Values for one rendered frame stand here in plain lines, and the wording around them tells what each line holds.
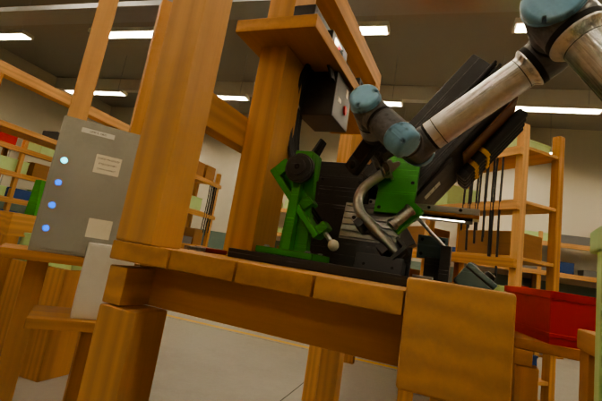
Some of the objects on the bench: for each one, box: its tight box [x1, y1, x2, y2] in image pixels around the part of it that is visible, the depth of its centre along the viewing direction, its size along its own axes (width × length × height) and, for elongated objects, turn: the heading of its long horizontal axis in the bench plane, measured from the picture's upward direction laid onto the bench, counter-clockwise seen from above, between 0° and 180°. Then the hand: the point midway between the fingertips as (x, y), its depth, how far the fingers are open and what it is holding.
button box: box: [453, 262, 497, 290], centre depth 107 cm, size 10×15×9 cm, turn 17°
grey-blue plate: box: [417, 235, 449, 281], centre depth 139 cm, size 10×2×14 cm, turn 107°
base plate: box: [228, 247, 437, 287], centre depth 136 cm, size 42×110×2 cm, turn 17°
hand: (381, 173), depth 129 cm, fingers closed on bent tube, 3 cm apart
